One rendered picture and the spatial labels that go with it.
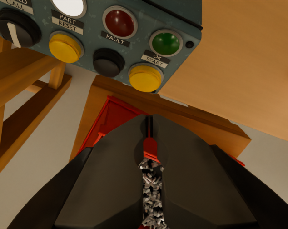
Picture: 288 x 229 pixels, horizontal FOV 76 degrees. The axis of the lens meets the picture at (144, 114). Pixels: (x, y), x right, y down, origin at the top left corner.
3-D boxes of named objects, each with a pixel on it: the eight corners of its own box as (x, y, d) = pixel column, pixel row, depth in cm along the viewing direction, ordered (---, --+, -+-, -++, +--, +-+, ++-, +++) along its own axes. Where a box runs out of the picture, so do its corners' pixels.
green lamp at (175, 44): (171, 58, 15) (175, 62, 13) (146, 47, 14) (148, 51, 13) (182, 35, 14) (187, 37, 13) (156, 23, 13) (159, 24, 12)
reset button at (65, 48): (81, 59, 16) (76, 69, 16) (53, 49, 16) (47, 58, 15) (83, 39, 14) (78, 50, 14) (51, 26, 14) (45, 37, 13)
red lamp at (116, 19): (130, 41, 14) (130, 44, 13) (101, 29, 13) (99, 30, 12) (139, 15, 13) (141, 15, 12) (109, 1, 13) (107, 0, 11)
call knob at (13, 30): (41, 45, 16) (35, 55, 15) (7, 32, 15) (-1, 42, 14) (37, 19, 13) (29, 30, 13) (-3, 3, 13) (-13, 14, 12)
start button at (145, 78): (153, 88, 18) (152, 97, 18) (126, 78, 18) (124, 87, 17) (167, 71, 16) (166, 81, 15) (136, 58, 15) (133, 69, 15)
